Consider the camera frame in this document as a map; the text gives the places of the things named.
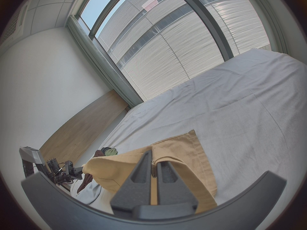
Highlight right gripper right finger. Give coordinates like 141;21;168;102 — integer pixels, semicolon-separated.
156;161;199;211

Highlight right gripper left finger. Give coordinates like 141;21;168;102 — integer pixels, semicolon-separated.
110;149;154;213

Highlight tan shorts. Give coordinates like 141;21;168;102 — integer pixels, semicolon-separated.
82;129;218;215

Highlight bed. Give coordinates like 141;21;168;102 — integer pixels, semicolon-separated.
38;48;307;215

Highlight brown garment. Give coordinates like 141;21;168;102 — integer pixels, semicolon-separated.
77;150;105;194

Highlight pale blue garment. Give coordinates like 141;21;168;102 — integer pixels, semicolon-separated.
71;179;113;206

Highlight grey-green curtain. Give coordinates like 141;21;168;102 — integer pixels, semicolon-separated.
66;15;144;108
245;0;289;55

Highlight window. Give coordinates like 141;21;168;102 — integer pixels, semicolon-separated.
79;0;274;102

